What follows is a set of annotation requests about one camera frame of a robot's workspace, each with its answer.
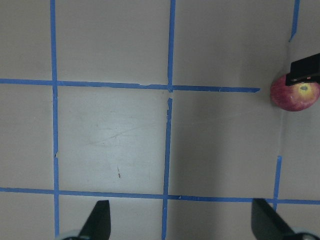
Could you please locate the red yellow apple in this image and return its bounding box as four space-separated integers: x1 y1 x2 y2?
270 75 320 112

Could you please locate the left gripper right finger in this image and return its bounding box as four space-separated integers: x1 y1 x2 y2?
251 198 296 240

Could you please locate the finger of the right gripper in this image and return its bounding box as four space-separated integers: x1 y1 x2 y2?
285 53 320 86

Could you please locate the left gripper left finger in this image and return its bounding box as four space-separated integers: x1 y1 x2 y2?
78 200 111 240

